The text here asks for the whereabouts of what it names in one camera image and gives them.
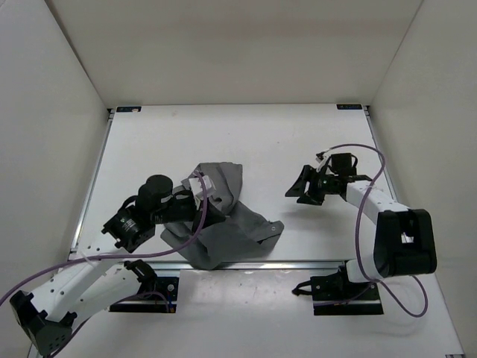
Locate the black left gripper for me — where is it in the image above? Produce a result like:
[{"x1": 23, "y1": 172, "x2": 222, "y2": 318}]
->
[{"x1": 158, "y1": 188, "x2": 229, "y2": 230}]

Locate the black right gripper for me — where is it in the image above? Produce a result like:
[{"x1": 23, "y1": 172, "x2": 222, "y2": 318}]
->
[{"x1": 285, "y1": 166, "x2": 338, "y2": 206}]

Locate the grey pleated skirt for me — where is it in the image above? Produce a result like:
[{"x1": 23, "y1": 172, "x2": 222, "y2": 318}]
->
[{"x1": 179, "y1": 162, "x2": 285, "y2": 270}]

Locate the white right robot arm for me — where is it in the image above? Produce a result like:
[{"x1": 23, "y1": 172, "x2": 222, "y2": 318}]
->
[{"x1": 286, "y1": 153, "x2": 437, "y2": 299}]

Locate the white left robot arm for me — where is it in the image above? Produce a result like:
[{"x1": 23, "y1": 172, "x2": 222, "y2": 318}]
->
[{"x1": 7, "y1": 171, "x2": 225, "y2": 357}]

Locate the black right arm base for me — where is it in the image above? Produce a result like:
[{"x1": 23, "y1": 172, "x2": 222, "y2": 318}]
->
[{"x1": 291, "y1": 266, "x2": 384, "y2": 316}]

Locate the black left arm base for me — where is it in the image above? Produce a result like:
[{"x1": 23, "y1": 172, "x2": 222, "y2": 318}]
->
[{"x1": 109, "y1": 260, "x2": 180, "y2": 314}]

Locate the blue label right corner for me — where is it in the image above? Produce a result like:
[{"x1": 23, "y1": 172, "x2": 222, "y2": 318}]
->
[{"x1": 336, "y1": 104, "x2": 362, "y2": 110}]

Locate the blue label corner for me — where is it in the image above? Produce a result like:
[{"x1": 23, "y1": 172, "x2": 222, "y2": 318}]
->
[
  {"x1": 116, "y1": 106, "x2": 142, "y2": 113},
  {"x1": 336, "y1": 104, "x2": 362, "y2": 110}
]

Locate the blue label left corner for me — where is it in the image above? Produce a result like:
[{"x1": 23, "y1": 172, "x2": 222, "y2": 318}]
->
[{"x1": 116, "y1": 106, "x2": 142, "y2": 113}]

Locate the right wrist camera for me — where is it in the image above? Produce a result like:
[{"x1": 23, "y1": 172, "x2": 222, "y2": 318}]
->
[{"x1": 316, "y1": 149, "x2": 331, "y2": 171}]

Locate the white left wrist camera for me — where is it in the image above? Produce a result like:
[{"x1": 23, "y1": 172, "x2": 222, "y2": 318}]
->
[{"x1": 182, "y1": 175, "x2": 216, "y2": 200}]

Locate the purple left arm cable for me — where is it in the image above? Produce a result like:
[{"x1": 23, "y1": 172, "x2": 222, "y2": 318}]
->
[{"x1": 0, "y1": 169, "x2": 213, "y2": 355}]

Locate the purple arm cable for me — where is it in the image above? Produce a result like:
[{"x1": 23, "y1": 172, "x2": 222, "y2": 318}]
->
[
  {"x1": 316, "y1": 144, "x2": 429, "y2": 318},
  {"x1": 0, "y1": 169, "x2": 213, "y2": 355}
]

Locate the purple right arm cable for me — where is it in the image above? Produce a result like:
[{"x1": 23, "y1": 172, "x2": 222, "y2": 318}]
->
[{"x1": 316, "y1": 144, "x2": 429, "y2": 318}]

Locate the aluminium front table rail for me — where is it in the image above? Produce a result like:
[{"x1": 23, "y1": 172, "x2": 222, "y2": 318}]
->
[{"x1": 69, "y1": 260, "x2": 385, "y2": 271}]

